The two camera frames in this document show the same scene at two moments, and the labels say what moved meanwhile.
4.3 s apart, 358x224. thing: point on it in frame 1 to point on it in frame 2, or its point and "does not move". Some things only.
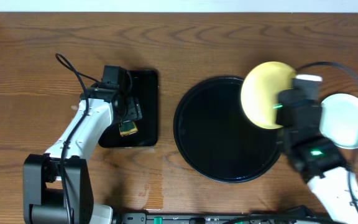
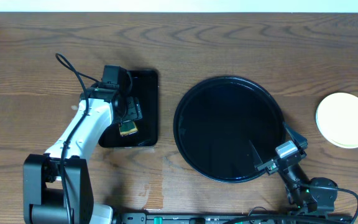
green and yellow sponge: [127, 127] does not move
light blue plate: [347, 121] does not move
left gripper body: [133, 109] does not move
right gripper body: [281, 120] to [273, 167]
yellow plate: [260, 92] to [345, 119]
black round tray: [215, 138] does not move
